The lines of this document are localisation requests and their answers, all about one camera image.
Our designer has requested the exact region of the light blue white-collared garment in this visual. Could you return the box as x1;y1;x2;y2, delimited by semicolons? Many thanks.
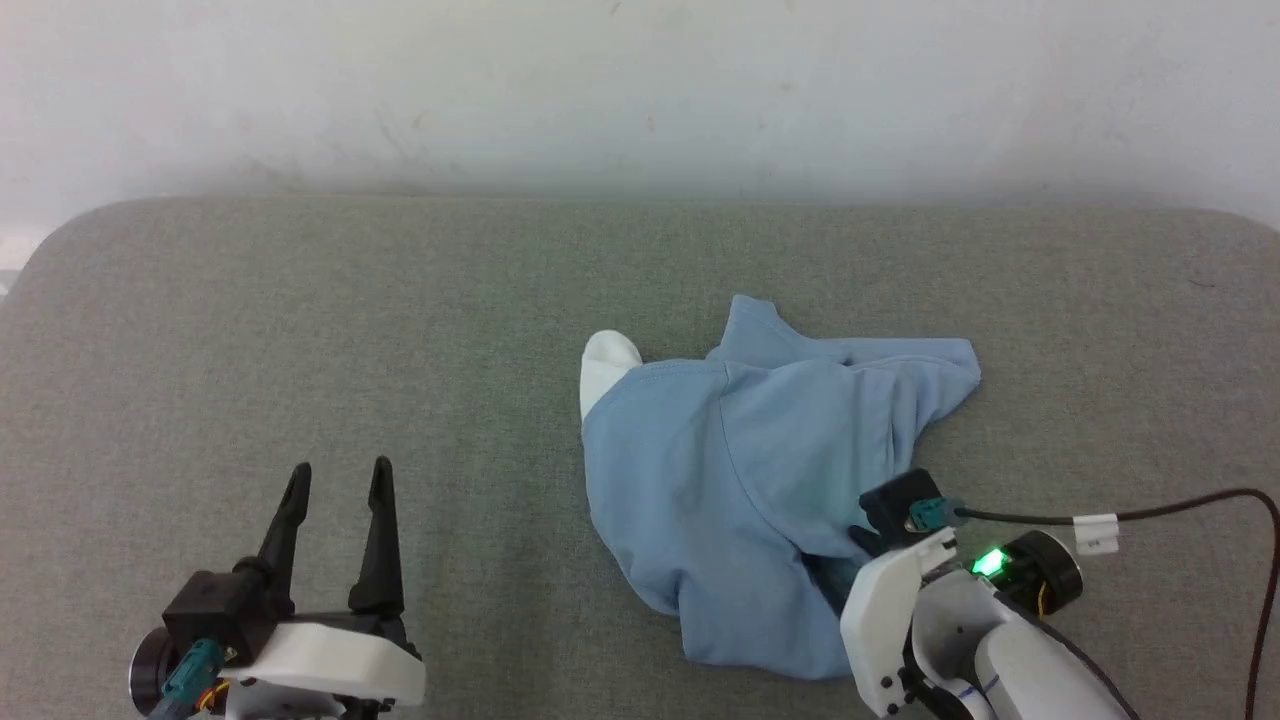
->
580;294;983;682

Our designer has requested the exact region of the white cable label tag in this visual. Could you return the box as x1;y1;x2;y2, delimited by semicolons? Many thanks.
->
1073;513;1120;556

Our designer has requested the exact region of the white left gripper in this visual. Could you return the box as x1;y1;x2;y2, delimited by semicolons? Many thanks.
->
128;456;428;720

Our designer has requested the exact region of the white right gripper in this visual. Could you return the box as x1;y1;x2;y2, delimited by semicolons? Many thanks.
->
840;527;1086;719

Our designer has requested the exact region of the grey fabric sofa cushion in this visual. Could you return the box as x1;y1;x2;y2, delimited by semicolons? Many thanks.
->
0;197;1280;720

